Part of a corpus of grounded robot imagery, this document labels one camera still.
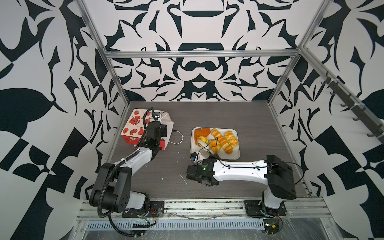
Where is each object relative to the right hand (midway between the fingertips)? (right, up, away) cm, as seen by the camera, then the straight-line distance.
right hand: (217, 158), depth 79 cm
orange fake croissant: (-7, +12, +20) cm, 24 cm away
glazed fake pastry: (+11, +8, +17) cm, 22 cm away
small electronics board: (+24, -30, -8) cm, 39 cm away
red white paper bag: (-48, +15, +12) cm, 51 cm away
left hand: (-32, +20, +9) cm, 39 cm away
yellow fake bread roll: (0, +3, +11) cm, 11 cm away
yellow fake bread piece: (-7, +9, +10) cm, 15 cm away
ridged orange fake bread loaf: (+7, +4, +15) cm, 17 cm away
